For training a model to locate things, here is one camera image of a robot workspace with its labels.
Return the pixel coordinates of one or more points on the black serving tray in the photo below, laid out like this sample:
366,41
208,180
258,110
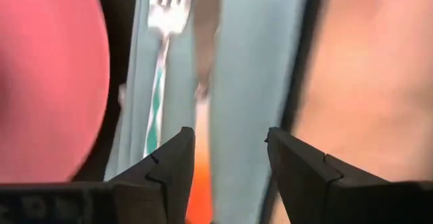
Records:
120,31

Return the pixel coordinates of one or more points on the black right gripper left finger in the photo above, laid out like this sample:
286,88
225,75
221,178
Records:
162,183

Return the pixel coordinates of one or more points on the pink plastic plate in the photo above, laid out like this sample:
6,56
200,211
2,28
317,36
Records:
50,82

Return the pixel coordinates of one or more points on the teal cloth napkin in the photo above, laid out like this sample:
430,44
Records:
250,82

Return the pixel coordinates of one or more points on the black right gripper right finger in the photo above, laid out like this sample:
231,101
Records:
314,183

